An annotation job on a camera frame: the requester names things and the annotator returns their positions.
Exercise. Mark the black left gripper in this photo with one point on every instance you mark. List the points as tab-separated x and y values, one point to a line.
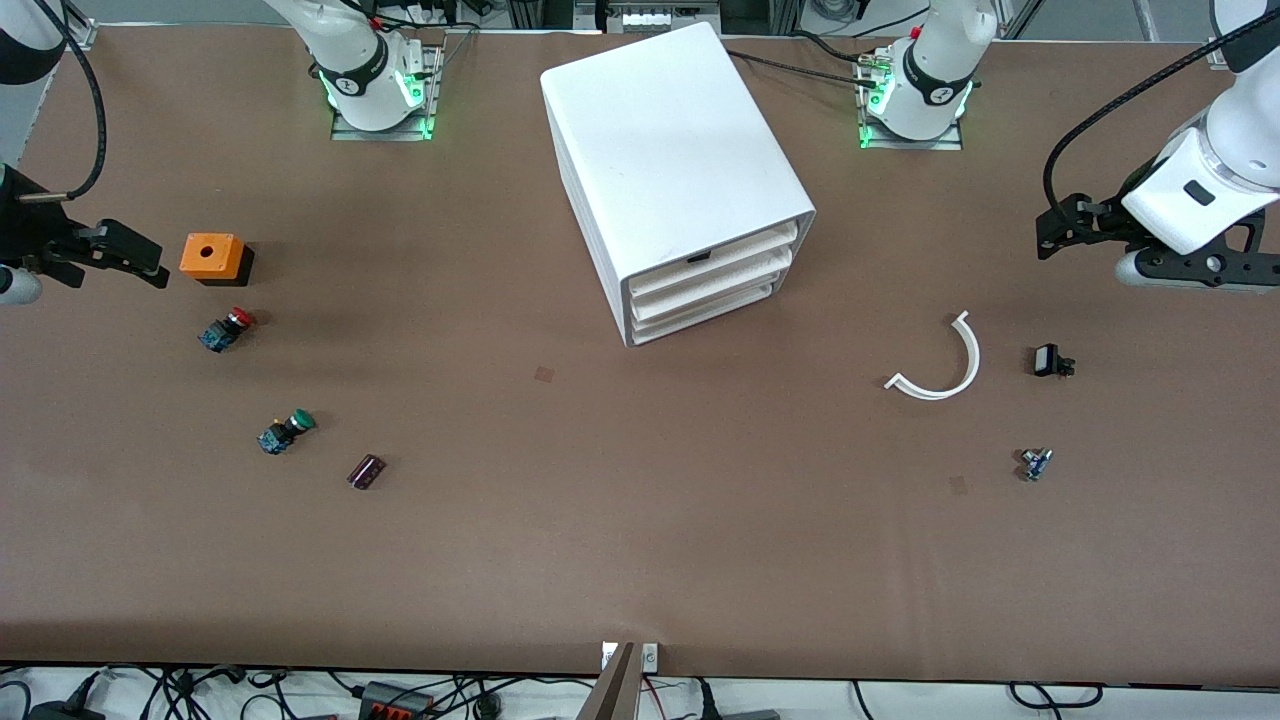
1108	222

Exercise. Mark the chrome metal tee fitting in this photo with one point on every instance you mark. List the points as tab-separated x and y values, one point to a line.
1035	465

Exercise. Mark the white drawer cabinet shell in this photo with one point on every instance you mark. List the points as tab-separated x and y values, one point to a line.
660	150

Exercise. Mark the white plastic drawer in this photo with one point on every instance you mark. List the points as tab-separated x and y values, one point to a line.
740	252
700	312
720	282

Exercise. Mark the red push button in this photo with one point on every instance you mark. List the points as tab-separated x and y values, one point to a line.
225	330

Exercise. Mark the dark purple cylindrical capacitor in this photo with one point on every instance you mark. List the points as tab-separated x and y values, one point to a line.
366	472

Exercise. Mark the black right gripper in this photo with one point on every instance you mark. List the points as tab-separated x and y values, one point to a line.
24	226

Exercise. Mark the orange button enclosure box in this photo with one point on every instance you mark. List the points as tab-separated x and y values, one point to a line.
210	255

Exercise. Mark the small white bracket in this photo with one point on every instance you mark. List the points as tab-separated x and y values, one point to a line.
608	657
650	657

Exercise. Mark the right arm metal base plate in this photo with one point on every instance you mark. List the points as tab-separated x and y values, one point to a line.
380	135

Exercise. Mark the black red power strip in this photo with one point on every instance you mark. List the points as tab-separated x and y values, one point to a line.
395	705

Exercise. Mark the brown wooden post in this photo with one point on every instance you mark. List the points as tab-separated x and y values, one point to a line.
612	695

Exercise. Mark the aluminium frame profile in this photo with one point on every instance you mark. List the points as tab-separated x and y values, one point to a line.
1218	58
88	35

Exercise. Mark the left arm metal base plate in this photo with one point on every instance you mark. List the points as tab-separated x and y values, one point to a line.
910	144

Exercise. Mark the green push button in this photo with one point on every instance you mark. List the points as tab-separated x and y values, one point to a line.
285	432

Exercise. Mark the white background device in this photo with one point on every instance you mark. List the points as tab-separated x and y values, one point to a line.
655	18

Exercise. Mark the black rectangular white-faced button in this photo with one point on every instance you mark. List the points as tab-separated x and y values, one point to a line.
1047	360

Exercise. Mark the white curved plastic clip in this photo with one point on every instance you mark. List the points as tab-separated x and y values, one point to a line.
974	355

